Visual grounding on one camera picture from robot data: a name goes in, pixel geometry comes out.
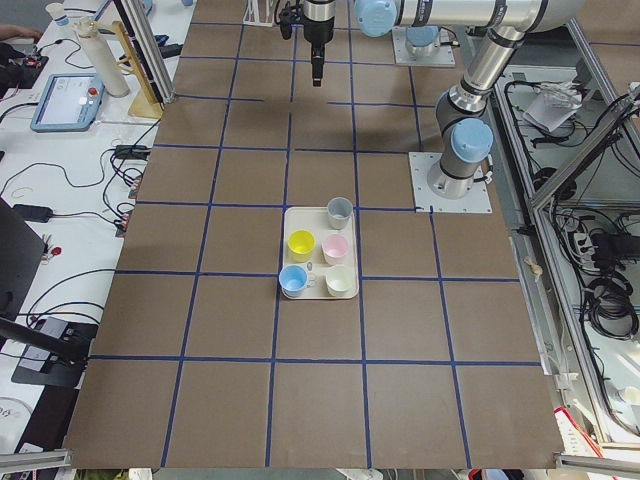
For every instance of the yellow plastic cup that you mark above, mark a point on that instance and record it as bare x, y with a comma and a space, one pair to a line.
300, 244

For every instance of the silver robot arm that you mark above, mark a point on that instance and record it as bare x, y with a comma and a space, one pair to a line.
467, 139

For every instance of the cream white plastic cup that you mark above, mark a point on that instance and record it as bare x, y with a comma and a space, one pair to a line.
339, 280

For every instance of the blue cup near tray front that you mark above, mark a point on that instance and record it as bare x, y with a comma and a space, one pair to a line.
293, 280

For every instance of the grey plastic cup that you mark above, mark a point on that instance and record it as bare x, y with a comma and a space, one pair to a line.
339, 211

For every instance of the white cylindrical bottle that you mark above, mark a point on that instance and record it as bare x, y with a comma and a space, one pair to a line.
101, 57

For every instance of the paper cup on desk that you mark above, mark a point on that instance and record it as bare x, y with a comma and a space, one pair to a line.
58, 14

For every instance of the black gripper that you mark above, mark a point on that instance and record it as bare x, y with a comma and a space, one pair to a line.
318, 31

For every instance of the silver aluminium frame post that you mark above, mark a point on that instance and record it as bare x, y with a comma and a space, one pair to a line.
140, 33

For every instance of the person in black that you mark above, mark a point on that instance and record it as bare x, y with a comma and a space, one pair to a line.
11, 73

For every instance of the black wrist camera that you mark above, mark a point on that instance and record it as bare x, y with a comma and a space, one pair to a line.
289, 15

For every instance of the white plastic tray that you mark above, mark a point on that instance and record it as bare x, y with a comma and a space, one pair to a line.
315, 220

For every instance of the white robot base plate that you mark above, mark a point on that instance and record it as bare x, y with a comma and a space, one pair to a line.
475, 200

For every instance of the blue teach pendant tablet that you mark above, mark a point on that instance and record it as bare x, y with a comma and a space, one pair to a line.
69, 103

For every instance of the pink plastic cup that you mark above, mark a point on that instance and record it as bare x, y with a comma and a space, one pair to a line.
335, 248

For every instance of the wooden mug tree stand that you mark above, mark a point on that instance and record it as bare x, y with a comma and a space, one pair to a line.
145, 103

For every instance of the white wire cup rack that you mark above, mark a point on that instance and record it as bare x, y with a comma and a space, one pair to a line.
259, 13

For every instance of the black power adapter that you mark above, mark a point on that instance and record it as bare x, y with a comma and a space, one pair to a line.
33, 213

